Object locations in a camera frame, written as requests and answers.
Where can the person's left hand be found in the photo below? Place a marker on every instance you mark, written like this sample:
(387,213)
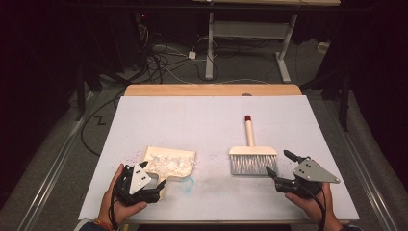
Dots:
(120,210)

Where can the metal floor rail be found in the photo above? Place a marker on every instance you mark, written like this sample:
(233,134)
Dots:
(51,166)
(380,199)

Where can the white power adapter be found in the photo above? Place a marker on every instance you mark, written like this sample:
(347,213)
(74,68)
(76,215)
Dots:
(191,55)

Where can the black metal stand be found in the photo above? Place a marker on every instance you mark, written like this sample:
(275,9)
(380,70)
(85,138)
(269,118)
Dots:
(344,99)
(80,96)

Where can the white metal desk frame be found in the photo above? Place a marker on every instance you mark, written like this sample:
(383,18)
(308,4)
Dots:
(247,29)

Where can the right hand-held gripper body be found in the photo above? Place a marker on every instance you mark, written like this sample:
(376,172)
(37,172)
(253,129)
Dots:
(311,173)

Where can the person's right hand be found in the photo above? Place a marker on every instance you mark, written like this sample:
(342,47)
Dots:
(309,207)

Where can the white board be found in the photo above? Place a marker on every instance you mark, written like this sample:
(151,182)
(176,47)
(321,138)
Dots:
(208,122)

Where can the cream plastic dustpan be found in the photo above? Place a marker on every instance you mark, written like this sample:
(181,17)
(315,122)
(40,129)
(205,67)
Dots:
(170,166)

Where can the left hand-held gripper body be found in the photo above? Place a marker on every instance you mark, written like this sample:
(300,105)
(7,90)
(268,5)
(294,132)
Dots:
(139,179)

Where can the wooden table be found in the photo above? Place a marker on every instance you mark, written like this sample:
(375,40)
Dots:
(208,89)

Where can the pile of white paper scraps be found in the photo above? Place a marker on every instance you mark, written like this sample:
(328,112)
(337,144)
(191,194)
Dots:
(168,163)

